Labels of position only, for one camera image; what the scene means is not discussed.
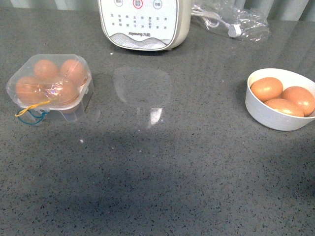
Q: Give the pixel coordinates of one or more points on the brown egg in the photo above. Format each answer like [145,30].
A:
[74,71]
[301,97]
[45,69]
[267,88]
[285,106]
[64,91]
[29,91]

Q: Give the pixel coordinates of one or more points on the clear plastic egg box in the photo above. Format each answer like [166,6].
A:
[69,112]

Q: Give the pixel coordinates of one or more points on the white Joyoung blender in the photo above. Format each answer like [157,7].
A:
[145,25]

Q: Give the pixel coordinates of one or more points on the white bowl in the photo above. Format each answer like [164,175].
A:
[268,116]

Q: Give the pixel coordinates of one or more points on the blue rubber band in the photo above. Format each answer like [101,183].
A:
[30,117]

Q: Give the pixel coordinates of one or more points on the clear plastic bag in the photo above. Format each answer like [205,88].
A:
[223,17]

